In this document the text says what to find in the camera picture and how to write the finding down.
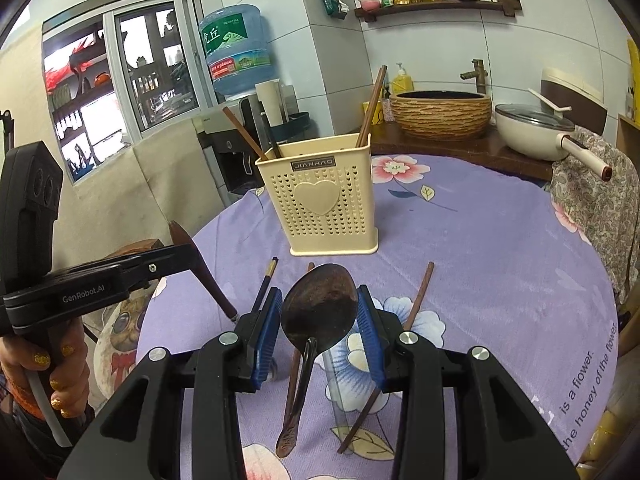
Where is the black chopstick with gold end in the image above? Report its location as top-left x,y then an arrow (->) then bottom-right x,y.
249,257 -> 280,317

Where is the cream pan with lid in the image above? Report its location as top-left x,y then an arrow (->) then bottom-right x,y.
495,103 -> 613,181

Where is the white rice paddle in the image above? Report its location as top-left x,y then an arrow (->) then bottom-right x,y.
528,88 -> 572,113

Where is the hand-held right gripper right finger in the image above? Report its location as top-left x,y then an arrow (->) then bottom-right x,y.
353,284 -> 581,480

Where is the cream perforated utensil holder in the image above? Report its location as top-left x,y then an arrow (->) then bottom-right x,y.
255,135 -> 381,257

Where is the white and brown rice cooker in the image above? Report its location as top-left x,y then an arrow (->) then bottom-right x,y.
540,67 -> 608,128

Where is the white cable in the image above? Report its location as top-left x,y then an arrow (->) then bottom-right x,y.
27,370 -> 73,448

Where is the dark wooden counter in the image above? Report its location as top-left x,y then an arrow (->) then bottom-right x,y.
367,120 -> 556,181

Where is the dark wooden chair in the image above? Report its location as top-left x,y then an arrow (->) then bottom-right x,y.
117,239 -> 168,263

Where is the brown wooden spoon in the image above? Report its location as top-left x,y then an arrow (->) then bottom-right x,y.
167,220 -> 238,322

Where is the brown wooden chopstick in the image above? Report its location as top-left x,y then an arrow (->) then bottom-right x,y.
362,65 -> 389,148
282,261 -> 317,428
356,72 -> 383,149
341,261 -> 436,456
221,106 -> 271,161

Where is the metal spoon with wooden handle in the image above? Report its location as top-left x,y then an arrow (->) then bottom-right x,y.
275,262 -> 359,459

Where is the cat print seat cushion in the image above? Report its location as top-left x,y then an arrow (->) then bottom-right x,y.
94,280 -> 166,393

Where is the grey water dispenser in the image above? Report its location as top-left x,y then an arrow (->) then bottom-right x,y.
197,97 -> 266,198

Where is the person's left hand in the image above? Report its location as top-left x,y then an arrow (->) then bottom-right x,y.
0,322 -> 93,418

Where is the yellow soap pump bottle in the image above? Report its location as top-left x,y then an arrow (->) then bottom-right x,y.
391,62 -> 413,96

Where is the yellow wrap roll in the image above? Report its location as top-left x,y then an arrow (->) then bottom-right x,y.
627,37 -> 640,96

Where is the black metal rod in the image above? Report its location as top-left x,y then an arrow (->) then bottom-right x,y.
0,109 -> 14,153

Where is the yellow mug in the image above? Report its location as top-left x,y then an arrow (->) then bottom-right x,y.
362,100 -> 393,123

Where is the bronze faucet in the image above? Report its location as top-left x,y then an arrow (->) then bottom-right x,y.
460,59 -> 487,93

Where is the plain black chopstick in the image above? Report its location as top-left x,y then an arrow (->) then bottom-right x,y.
260,112 -> 283,159

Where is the woven pattern sink basin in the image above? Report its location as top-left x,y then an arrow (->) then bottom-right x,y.
389,91 -> 493,142

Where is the light wooden shelf unit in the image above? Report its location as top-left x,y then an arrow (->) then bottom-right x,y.
615,112 -> 640,186

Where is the aluminium frame window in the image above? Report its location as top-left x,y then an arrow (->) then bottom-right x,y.
42,0 -> 208,183

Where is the blue water jug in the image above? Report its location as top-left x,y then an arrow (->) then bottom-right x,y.
199,4 -> 276,98

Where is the floral chair cover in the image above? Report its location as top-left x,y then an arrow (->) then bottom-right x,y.
550,127 -> 640,306

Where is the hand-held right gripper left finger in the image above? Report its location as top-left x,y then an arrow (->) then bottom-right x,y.
55,286 -> 286,480

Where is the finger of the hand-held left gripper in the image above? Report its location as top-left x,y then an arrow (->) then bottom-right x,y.
117,242 -> 198,291

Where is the purple floral tablecloth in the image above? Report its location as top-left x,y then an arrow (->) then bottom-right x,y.
135,152 -> 621,480

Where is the person's left forearm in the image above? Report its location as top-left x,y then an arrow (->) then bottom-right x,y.
0,382 -> 63,480

